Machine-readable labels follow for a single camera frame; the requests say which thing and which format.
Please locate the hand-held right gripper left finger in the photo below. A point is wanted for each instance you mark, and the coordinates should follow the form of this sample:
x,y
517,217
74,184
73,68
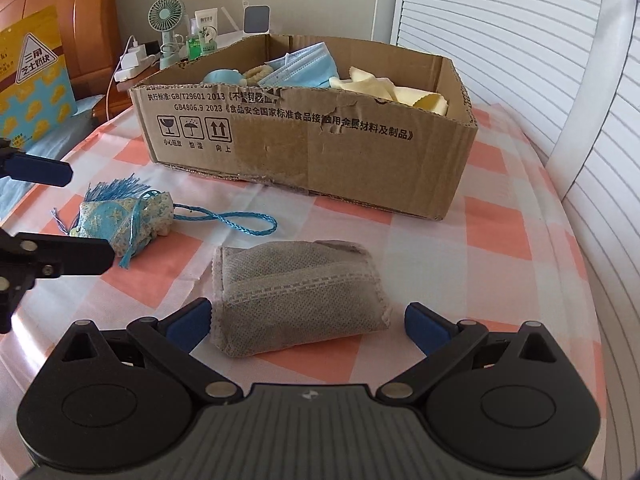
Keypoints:
x,y
187,322

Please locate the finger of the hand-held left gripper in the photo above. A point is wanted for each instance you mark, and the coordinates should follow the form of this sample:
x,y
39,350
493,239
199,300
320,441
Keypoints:
x,y
35,167
65,257

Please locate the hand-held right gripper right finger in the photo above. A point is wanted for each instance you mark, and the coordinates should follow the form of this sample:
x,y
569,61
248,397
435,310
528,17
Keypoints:
x,y
425,327

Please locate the blue floral tasselled pouch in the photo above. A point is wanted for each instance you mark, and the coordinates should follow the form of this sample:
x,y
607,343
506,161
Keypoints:
x,y
125,220

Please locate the grey fabric sachet bag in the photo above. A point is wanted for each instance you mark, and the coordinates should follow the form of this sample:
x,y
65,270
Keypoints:
x,y
300,305

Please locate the brown cardboard box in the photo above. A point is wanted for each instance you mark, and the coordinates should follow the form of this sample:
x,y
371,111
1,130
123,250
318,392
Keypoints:
x,y
350,170

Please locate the yellow cleaning cloth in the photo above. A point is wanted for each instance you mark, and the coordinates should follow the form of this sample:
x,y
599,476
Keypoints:
x,y
400,92

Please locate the blue face mask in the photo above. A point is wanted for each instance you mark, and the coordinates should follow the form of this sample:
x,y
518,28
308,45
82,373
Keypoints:
x,y
305,67

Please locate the light blue soft item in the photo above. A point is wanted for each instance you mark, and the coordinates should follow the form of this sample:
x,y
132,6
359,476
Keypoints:
x,y
222,77

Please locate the yellow snack bag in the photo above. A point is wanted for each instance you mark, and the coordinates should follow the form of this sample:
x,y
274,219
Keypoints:
x,y
40,105

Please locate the orange white checkered tablecloth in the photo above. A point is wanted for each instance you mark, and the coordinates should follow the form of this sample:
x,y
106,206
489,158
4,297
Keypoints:
x,y
475,270

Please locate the wooden nightstand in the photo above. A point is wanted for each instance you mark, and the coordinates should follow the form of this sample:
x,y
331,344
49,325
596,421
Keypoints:
x,y
117,105

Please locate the white power strip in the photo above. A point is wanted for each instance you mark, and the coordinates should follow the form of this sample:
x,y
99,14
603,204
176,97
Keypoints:
x,y
135,72

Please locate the black power adapter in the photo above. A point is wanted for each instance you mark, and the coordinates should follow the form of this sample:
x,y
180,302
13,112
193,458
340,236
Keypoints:
x,y
151,50

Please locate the wooden headboard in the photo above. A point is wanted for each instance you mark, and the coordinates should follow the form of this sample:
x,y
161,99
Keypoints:
x,y
90,5

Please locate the small green desk fan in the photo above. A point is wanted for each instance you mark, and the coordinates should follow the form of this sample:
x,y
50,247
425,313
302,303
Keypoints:
x,y
166,14

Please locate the clear bottle green label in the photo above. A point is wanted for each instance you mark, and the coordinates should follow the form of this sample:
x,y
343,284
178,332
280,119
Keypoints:
x,y
201,45

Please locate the white cosmetic tube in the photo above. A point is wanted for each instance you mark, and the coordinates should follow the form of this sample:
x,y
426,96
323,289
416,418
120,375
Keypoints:
x,y
206,20

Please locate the white router with antennas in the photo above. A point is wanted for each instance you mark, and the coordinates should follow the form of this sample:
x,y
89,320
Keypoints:
x,y
232,37

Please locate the cream scrunchie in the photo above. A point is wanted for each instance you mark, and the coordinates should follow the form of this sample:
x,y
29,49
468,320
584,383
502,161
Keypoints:
x,y
257,74

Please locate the white louvered doors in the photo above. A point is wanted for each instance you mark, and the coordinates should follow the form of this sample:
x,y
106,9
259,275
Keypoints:
x,y
500,25

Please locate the grey square device white frame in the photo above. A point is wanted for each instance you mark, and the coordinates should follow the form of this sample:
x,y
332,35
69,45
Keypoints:
x,y
257,19

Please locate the white curved frame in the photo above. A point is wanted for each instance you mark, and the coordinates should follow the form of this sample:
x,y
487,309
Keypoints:
x,y
590,100

